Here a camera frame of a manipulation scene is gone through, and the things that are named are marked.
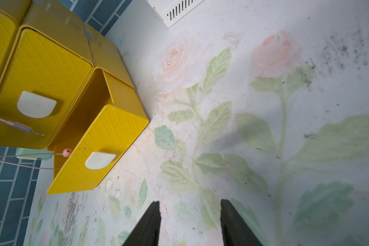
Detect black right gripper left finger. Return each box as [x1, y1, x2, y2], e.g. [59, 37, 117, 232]
[123, 201, 162, 246]

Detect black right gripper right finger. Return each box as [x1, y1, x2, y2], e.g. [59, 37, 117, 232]
[220, 199, 262, 246]

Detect pink wired earphones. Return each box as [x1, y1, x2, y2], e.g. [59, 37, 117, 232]
[0, 113, 72, 170]

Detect yellow plastic drawer cabinet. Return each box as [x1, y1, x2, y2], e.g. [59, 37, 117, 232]
[0, 1, 149, 194]

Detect floral table mat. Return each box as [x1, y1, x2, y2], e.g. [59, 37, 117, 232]
[23, 1, 369, 246]

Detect green manual pencil sharpener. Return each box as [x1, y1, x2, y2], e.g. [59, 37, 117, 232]
[15, 148, 54, 161]

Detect white file organizer rack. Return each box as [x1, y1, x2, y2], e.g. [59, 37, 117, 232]
[147, 0, 204, 28]

